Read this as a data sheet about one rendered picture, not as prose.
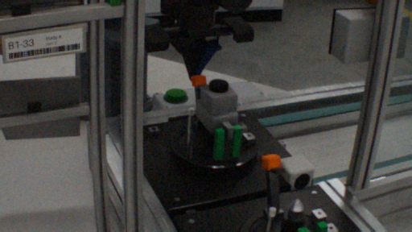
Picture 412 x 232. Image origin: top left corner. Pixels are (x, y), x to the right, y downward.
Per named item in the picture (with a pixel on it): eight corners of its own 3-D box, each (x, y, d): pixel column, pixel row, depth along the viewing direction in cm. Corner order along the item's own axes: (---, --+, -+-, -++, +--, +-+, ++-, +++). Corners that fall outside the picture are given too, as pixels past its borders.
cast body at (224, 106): (195, 115, 100) (197, 76, 97) (220, 112, 102) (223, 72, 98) (216, 142, 93) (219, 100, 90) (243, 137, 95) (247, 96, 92)
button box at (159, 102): (151, 120, 124) (152, 92, 121) (248, 105, 131) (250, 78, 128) (163, 137, 118) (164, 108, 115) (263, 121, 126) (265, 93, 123)
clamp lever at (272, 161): (264, 209, 84) (261, 155, 83) (277, 206, 84) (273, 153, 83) (276, 215, 80) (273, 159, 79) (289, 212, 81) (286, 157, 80)
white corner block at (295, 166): (274, 180, 99) (278, 158, 97) (298, 174, 100) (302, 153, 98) (288, 195, 95) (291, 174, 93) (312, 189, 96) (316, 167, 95)
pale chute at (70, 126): (5, 140, 97) (4, 114, 98) (80, 136, 100) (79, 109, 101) (-20, 84, 71) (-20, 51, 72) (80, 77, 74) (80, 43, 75)
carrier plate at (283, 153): (121, 138, 107) (121, 127, 106) (247, 118, 116) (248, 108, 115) (169, 220, 88) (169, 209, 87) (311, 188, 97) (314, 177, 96)
